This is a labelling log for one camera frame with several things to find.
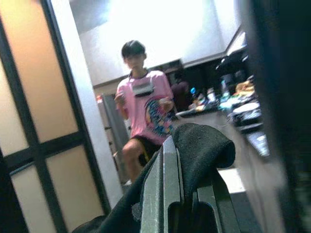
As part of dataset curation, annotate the person in maroon shirt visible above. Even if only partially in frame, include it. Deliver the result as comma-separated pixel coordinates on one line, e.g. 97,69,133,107
171,75,190,111

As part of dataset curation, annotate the black framed frosted glass door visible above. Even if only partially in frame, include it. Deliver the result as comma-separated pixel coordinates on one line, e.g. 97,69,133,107
0,0,111,233

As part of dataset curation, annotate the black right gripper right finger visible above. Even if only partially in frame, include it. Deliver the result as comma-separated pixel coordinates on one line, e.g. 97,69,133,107
194,169,238,233

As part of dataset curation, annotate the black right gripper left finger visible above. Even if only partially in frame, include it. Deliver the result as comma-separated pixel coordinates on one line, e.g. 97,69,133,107
140,135,185,233

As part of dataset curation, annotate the black cloth garment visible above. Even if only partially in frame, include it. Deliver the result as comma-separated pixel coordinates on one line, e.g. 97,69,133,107
72,122,237,233

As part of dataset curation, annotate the person in pink shirt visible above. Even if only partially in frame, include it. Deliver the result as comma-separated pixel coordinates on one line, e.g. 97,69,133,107
114,40,176,186

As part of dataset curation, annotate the dark door frame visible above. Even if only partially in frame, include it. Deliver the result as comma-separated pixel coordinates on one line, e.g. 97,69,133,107
246,0,311,233

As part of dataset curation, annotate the white plate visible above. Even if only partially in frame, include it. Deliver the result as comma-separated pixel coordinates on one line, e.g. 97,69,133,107
232,102,261,115

